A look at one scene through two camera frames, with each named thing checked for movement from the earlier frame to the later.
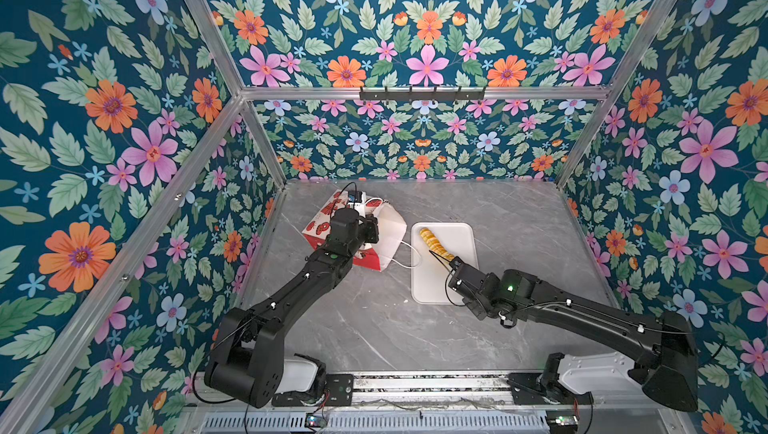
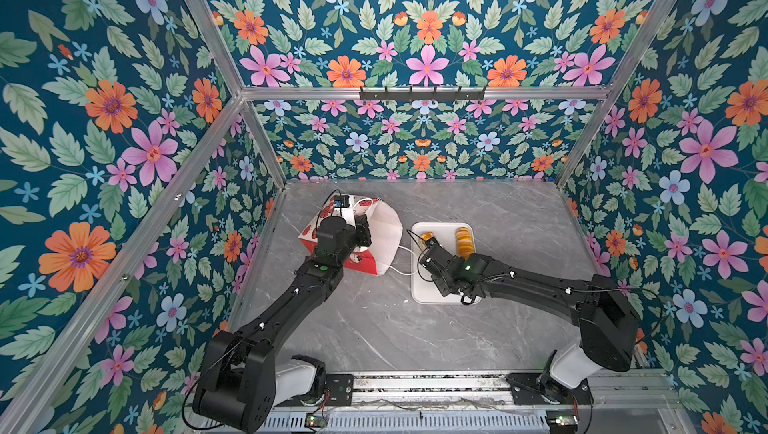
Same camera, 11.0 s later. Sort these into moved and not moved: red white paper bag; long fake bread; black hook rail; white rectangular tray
Moved: long fake bread
Not moved: red white paper bag; white rectangular tray; black hook rail
